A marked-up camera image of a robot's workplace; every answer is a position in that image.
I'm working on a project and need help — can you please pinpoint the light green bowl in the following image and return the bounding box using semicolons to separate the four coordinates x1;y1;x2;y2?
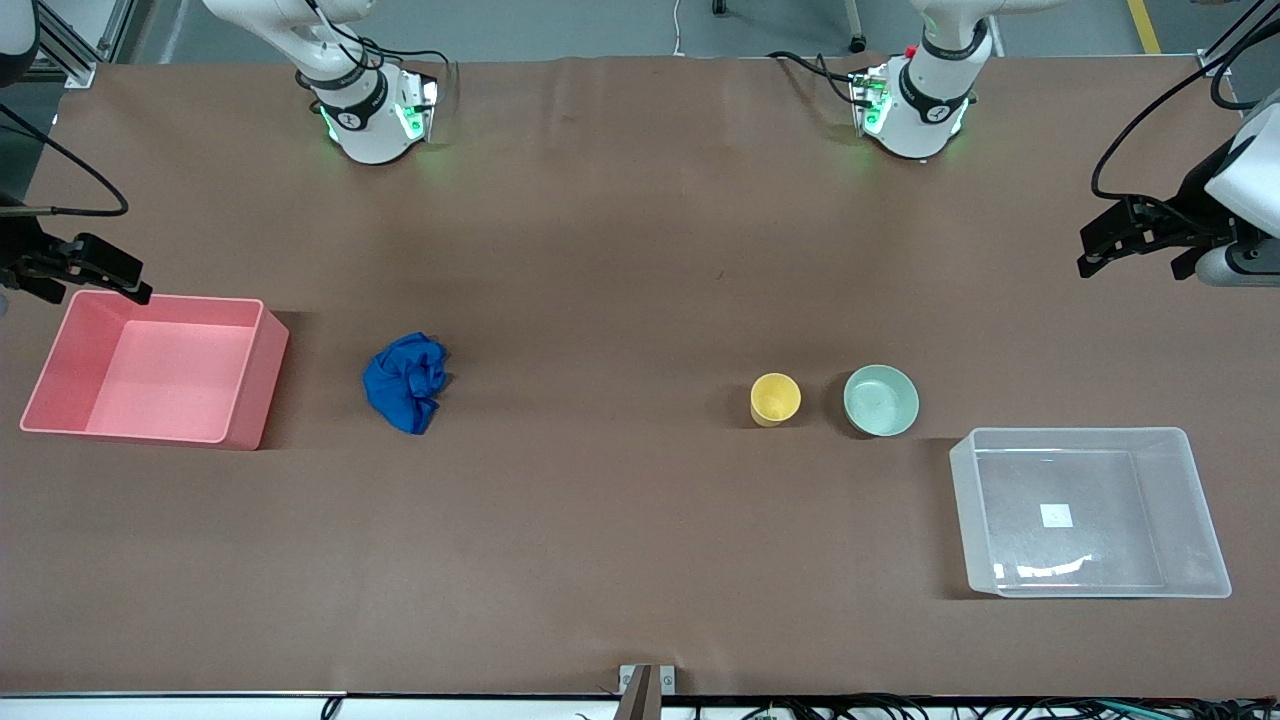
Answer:
843;364;920;438

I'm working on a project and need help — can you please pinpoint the blue microfiber cloth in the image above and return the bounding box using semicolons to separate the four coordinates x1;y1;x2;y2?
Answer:
362;332;451;436

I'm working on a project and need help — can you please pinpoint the yellow plastic cup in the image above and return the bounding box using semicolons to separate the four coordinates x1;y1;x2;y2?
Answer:
750;373;803;428

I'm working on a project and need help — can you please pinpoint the pink plastic box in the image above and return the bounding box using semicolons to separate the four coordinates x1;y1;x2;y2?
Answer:
20;290;291;452

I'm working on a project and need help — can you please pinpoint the clear plastic box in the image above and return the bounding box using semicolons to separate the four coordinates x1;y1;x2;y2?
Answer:
948;427;1233;600

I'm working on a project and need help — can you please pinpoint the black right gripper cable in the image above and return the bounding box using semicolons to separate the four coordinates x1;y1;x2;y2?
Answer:
0;100;130;218

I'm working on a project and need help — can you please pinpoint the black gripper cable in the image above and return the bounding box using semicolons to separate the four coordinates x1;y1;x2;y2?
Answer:
1090;25;1280;203
0;100;130;218

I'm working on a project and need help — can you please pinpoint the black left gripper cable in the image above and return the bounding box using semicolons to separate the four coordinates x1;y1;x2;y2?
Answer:
1090;25;1280;203

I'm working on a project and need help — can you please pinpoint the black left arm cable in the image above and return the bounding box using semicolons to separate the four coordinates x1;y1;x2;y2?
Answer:
1208;0;1280;112

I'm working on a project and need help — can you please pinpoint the aluminium frame profile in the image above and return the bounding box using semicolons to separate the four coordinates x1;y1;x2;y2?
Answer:
1195;0;1280;81
28;0;136;91

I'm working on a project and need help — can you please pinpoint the black left base cable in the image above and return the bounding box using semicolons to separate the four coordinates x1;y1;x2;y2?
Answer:
767;50;873;107

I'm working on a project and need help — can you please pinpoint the black base cable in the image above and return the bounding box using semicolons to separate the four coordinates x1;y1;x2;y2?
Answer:
296;0;457;99
767;50;873;107

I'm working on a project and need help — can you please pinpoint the black right base cable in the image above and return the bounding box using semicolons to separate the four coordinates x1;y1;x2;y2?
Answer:
296;0;457;99

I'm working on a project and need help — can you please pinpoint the grey metal table bracket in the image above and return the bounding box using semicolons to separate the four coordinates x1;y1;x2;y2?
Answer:
618;664;677;720

